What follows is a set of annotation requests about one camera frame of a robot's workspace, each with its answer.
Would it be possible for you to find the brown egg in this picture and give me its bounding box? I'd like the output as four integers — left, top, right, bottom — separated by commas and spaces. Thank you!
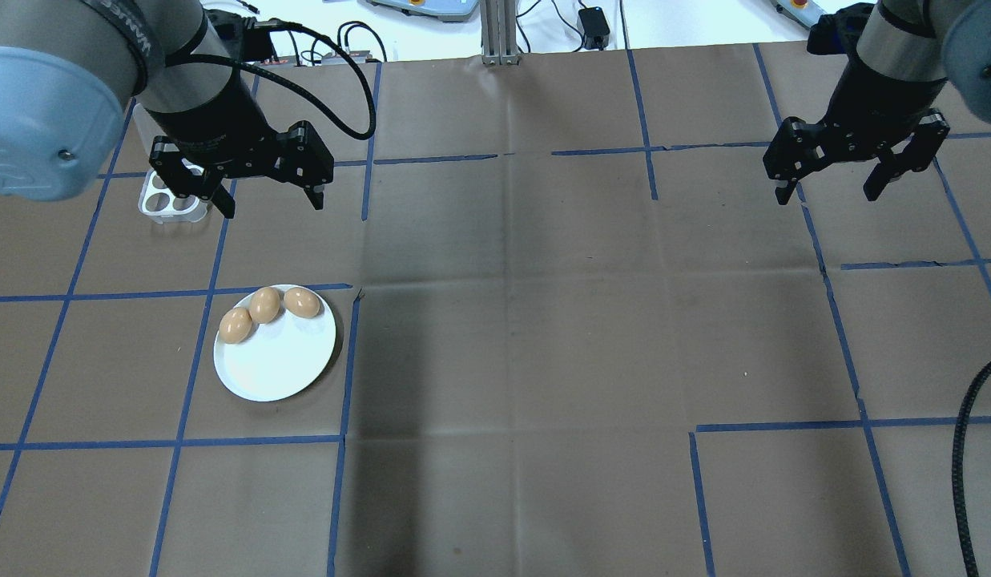
218, 307, 256, 345
248, 287, 282, 325
284, 287, 322, 319

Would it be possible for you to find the clear plastic egg tray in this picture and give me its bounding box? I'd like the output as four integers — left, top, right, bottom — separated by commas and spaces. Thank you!
135, 103, 216, 227

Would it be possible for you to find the white round plate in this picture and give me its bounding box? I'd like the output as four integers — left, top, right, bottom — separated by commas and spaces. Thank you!
213, 284, 337, 402

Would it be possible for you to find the blue grey teach pendant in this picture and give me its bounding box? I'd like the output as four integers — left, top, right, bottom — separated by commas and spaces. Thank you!
771, 0, 834, 29
365, 0, 480, 23

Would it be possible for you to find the black power adapter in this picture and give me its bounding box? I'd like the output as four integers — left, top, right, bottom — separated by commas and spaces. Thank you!
578, 6, 613, 50

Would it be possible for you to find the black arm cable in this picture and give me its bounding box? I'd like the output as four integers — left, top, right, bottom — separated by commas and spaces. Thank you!
167, 20, 377, 141
950, 351, 991, 577

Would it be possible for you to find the black hub cable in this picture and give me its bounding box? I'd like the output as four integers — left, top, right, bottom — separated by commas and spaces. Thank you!
333, 21, 389, 62

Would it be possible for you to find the aluminium vertical post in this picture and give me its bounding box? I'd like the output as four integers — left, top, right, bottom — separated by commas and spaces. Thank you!
479, 0, 522, 67

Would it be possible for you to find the black adapter cable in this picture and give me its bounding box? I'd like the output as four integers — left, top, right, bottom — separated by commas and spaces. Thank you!
515, 0, 582, 31

